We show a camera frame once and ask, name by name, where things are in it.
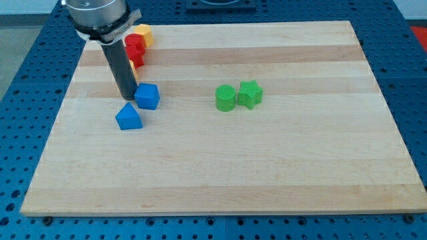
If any blue triangular prism block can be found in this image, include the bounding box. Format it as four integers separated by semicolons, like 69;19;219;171
115;102;143;130

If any green star block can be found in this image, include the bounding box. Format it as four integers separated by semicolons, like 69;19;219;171
238;80;264;109

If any green cylinder block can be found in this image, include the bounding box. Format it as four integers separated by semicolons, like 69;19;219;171
216;85;236;112

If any wooden board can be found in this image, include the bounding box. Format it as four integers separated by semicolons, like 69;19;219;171
21;21;426;217

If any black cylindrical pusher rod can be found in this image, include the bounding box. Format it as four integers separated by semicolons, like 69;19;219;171
101;39;137;101

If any red cylinder block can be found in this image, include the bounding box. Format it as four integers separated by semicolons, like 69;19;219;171
125;33;145;55

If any blue cube block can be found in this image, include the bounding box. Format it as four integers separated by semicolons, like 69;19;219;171
134;83;160;110

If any red star block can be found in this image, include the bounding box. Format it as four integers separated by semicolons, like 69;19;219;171
125;45;144;69

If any yellow hexagon block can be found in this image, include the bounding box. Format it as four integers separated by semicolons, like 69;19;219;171
134;24;154;47

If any yellow block behind rod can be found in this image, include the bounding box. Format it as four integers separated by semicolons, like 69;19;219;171
129;60;138;80

